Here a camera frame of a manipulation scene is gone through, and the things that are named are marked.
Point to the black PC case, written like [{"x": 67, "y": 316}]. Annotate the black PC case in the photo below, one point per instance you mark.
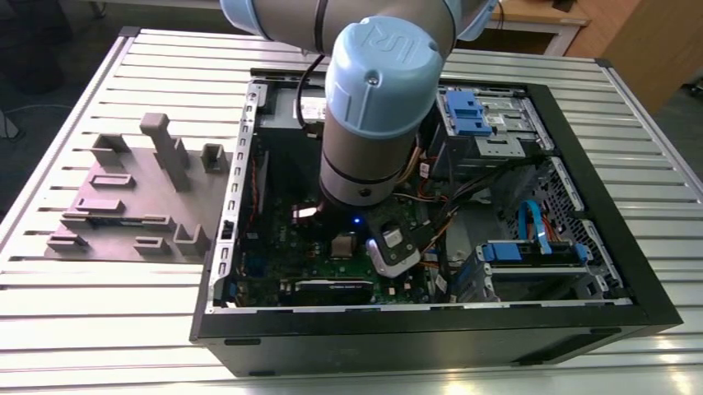
[{"x": 385, "y": 349}]

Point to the hard disk in blue carrier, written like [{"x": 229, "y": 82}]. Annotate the hard disk in blue carrier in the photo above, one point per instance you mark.
[{"x": 506, "y": 252}]

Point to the grey parts rack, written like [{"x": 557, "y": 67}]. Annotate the grey parts rack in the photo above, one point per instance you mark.
[{"x": 143, "y": 197}]

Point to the grey power supply unit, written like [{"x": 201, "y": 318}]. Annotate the grey power supply unit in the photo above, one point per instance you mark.
[{"x": 286, "y": 148}]

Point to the silver CPU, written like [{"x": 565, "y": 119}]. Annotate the silver CPU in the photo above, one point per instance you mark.
[{"x": 344, "y": 247}]

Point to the black Nvidia graphics card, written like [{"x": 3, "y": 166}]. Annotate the black Nvidia graphics card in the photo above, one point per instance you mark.
[{"x": 330, "y": 288}]

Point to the silver drive cage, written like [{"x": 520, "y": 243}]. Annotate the silver drive cage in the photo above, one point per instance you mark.
[{"x": 506, "y": 148}]

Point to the silver disk bay cage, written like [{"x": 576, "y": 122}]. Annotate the silver disk bay cage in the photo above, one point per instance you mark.
[{"x": 481, "y": 284}]

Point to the wooden desk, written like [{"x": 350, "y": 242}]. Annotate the wooden desk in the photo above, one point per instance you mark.
[{"x": 549, "y": 18}]

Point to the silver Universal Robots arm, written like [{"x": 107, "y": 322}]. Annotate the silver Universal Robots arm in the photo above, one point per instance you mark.
[{"x": 374, "y": 123}]

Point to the blue plastic disk carrier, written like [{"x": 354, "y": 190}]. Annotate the blue plastic disk carrier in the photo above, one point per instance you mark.
[{"x": 468, "y": 115}]

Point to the green motherboard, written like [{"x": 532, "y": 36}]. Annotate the green motherboard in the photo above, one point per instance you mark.
[{"x": 286, "y": 255}]

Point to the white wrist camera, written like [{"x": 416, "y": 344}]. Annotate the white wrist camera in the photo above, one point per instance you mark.
[{"x": 393, "y": 255}]

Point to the wooden cabinet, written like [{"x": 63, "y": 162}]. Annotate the wooden cabinet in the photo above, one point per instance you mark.
[{"x": 649, "y": 41}]

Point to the black RAM slot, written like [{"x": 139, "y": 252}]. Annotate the black RAM slot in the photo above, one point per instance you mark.
[
  {"x": 406, "y": 282},
  {"x": 389, "y": 284}
]

